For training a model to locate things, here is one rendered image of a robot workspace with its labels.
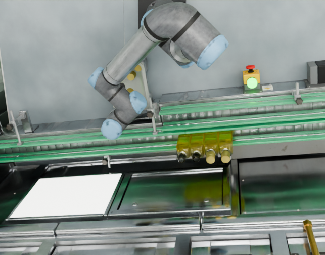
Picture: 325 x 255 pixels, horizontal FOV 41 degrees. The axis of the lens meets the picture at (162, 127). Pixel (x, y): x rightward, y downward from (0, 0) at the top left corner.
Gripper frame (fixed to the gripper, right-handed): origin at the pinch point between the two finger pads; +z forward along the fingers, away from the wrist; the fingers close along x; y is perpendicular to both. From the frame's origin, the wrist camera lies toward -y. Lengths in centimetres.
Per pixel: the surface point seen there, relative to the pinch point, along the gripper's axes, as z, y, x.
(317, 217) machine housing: -46, 36, 68
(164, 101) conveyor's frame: 4.6, 6.7, 13.9
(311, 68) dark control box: 8, 0, 77
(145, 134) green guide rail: -3.3, 17.9, 4.8
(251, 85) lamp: 6, 4, 52
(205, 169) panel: -8.9, 34.8, 29.4
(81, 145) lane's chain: 4.5, 23.8, -28.9
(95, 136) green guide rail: -1.5, 17.7, -18.5
